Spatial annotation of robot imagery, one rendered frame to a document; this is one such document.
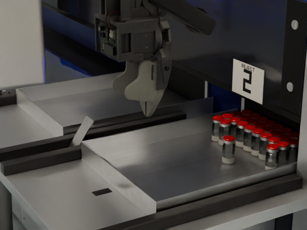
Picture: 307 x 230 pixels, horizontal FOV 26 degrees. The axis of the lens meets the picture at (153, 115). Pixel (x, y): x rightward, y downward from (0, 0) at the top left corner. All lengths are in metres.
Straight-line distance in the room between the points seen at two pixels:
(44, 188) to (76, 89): 0.47
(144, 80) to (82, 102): 0.55
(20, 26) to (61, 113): 0.45
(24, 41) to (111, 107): 0.46
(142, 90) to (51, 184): 0.26
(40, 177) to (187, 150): 0.27
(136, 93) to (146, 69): 0.04
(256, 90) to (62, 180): 0.36
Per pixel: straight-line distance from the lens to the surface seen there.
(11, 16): 1.79
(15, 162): 1.14
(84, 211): 1.02
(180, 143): 1.25
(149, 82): 0.93
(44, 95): 1.50
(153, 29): 0.90
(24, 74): 1.83
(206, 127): 1.30
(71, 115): 1.39
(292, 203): 1.06
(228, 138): 1.15
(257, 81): 1.14
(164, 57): 0.90
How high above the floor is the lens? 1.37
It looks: 20 degrees down
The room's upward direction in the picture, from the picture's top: straight up
